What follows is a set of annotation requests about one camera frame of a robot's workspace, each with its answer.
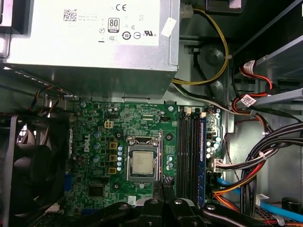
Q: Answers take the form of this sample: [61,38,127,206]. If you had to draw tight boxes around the green motherboard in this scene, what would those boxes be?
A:
[63,100,224,213]

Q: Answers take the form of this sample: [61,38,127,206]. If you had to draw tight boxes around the blue expansion slot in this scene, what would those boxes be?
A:
[63,173,72,201]

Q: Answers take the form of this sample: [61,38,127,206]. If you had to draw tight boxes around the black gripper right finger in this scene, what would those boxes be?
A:
[165,181,268,227]

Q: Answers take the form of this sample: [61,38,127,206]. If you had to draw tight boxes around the black case fan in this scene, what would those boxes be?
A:
[0,113,71,227]

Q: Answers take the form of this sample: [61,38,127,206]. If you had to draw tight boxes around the orange wires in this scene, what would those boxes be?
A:
[213,163,268,213]

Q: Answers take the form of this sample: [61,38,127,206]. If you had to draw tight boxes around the grey power supply unit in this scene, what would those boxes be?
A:
[0,0,181,100]

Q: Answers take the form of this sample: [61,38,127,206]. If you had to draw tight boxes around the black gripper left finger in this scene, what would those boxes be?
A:
[82,181,166,227]

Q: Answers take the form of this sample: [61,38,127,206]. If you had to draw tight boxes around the metal CPU socket cover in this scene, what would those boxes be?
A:
[126,135,162,187]

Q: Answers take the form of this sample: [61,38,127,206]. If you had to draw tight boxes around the blue SATA cable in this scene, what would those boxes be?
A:
[216,176,241,192]

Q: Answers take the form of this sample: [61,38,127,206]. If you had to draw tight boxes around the silver CPU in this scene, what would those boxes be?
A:
[132,150,155,175]

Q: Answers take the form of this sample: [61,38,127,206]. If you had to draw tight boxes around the metal optical drive cage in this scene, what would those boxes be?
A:
[231,33,303,111]

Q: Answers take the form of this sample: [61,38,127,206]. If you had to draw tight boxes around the white board connector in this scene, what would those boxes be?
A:
[210,157,224,172]

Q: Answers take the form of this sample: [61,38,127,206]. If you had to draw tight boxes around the yellow wires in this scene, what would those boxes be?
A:
[171,8,230,86]

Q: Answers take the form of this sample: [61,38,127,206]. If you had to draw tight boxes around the black PC case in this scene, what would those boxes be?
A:
[0,0,303,227]

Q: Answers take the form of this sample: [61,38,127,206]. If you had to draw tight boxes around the black cable bundle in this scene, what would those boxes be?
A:
[239,113,303,218]

